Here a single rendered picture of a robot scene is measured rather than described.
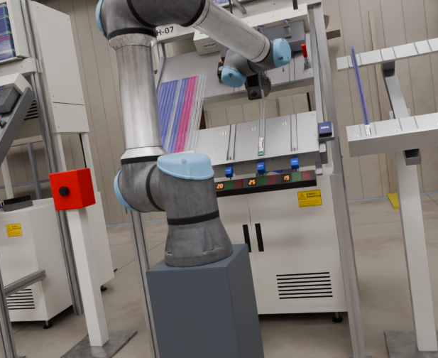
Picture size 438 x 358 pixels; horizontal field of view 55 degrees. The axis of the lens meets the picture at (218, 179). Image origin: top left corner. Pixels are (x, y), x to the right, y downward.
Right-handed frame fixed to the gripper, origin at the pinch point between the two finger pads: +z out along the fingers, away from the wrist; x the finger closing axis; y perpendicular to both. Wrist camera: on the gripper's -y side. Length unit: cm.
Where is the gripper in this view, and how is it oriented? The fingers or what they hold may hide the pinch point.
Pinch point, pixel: (263, 96)
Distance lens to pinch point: 161.7
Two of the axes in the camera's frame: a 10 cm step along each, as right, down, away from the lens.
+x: -9.5, 1.2, 2.9
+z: 3.2, 3.7, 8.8
